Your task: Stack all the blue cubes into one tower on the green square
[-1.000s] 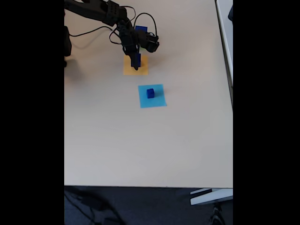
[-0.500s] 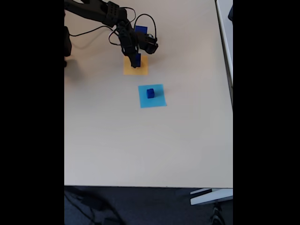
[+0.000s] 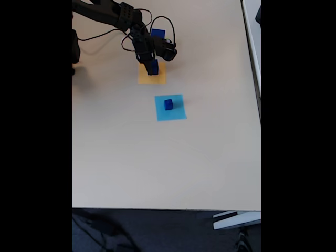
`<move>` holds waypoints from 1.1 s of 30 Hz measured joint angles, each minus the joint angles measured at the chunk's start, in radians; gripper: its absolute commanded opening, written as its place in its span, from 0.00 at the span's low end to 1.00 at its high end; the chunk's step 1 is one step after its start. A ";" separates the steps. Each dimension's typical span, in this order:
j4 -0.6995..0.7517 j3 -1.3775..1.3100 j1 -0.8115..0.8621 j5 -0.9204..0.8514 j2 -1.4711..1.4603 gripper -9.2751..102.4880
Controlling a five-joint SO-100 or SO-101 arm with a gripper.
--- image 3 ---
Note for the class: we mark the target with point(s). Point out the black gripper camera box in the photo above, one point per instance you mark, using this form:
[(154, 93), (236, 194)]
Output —
[(165, 50)]

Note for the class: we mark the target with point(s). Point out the white side desk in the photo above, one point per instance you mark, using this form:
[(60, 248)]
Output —
[(253, 39)]

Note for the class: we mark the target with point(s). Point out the orange paper square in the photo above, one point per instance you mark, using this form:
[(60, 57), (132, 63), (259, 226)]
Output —
[(143, 78)]

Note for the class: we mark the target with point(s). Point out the largest blue cube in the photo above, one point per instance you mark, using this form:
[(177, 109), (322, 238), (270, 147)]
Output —
[(158, 32)]

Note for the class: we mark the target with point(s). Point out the small blue cube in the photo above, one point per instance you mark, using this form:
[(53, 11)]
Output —
[(168, 106)]

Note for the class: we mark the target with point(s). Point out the dark blue object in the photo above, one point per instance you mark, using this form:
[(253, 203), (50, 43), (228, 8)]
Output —
[(258, 14)]

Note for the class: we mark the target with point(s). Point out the light blue paper square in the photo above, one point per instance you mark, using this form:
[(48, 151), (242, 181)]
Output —
[(178, 113)]

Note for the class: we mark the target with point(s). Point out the large blue cube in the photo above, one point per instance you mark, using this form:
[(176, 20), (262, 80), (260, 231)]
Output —
[(156, 67)]

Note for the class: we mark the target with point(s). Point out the white table foot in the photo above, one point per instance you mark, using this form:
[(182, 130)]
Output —
[(236, 220)]

